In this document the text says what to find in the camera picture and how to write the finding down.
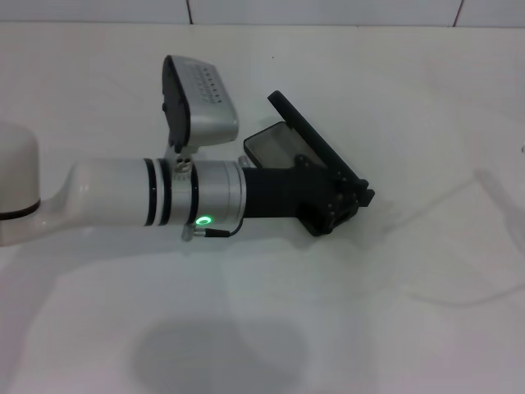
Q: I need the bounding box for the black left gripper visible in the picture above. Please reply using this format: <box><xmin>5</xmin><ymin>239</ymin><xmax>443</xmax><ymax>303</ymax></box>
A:
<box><xmin>242</xmin><ymin>153</ymin><xmax>377</xmax><ymax>240</ymax></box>

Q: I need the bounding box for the black glasses case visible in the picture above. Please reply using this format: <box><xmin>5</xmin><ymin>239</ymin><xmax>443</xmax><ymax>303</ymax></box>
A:
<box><xmin>242</xmin><ymin>89</ymin><xmax>369</xmax><ymax>186</ymax></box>

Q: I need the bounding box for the black cable with metal connector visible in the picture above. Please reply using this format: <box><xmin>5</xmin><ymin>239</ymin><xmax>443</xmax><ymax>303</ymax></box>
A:
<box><xmin>180</xmin><ymin>221</ymin><xmax>244</xmax><ymax>244</ymax></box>

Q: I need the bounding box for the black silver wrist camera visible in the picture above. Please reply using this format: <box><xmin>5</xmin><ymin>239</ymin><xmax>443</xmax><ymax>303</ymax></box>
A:
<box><xmin>160</xmin><ymin>53</ymin><xmax>241</xmax><ymax>153</ymax></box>

